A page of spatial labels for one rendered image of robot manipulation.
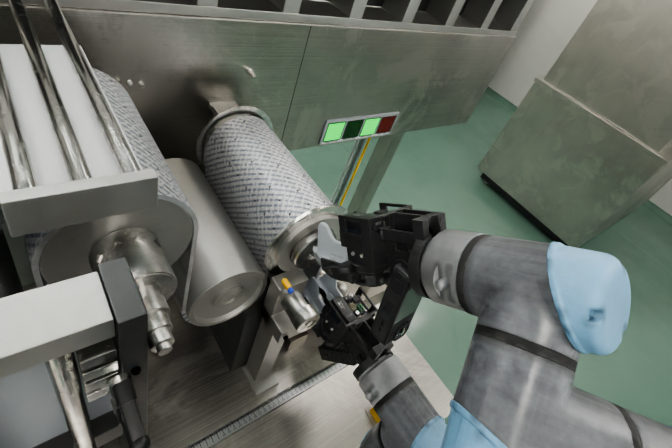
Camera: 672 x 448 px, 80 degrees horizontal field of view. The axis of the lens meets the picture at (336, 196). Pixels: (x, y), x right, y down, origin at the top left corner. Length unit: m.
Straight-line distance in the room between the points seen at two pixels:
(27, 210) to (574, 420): 0.40
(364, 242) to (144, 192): 0.22
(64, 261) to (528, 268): 0.40
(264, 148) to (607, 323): 0.50
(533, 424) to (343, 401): 0.60
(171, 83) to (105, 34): 0.12
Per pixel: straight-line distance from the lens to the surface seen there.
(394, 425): 0.66
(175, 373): 0.86
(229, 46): 0.74
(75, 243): 0.44
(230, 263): 0.58
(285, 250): 0.57
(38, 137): 0.43
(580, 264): 0.34
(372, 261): 0.44
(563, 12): 5.28
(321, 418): 0.87
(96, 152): 0.41
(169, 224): 0.45
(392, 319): 0.47
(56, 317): 0.30
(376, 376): 0.66
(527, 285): 0.34
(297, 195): 0.58
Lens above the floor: 1.69
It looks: 39 degrees down
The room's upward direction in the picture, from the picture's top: 22 degrees clockwise
